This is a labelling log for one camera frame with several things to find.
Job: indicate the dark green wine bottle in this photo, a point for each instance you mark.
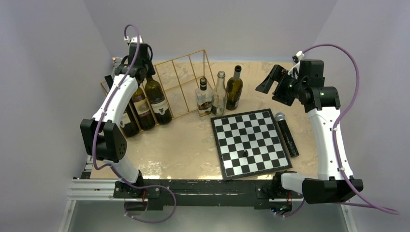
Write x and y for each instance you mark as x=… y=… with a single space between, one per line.
x=143 y=111

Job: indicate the clear empty glass bottle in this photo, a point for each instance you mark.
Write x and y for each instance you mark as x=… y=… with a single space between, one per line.
x=219 y=95

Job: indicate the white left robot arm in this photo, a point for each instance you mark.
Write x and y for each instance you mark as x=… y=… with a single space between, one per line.
x=102 y=136

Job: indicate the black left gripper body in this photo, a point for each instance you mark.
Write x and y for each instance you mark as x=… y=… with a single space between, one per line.
x=150 y=70

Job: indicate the green bottle white label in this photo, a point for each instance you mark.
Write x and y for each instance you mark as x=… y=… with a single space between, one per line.
x=128 y=123

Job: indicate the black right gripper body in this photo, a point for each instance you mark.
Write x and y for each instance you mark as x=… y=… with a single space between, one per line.
x=288 y=89

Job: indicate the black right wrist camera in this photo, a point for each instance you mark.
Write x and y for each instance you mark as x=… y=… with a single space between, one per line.
x=311 y=71

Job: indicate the black white chessboard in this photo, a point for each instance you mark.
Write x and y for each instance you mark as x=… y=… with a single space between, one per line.
x=256 y=132

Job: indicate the dark green bottle silver neck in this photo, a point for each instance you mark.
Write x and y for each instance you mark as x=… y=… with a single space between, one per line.
x=234 y=88

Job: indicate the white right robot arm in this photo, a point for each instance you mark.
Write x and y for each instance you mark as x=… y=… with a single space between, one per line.
x=335 y=182

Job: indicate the gold wire wine rack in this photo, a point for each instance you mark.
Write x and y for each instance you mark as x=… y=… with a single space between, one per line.
x=179 y=78

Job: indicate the clear liquor bottle black cap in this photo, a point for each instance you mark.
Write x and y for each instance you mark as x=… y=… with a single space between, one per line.
x=203 y=96

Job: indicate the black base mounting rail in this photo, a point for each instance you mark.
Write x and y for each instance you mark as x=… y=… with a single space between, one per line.
x=190 y=192

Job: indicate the black glitter microphone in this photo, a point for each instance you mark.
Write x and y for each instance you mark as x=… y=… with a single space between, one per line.
x=286 y=134

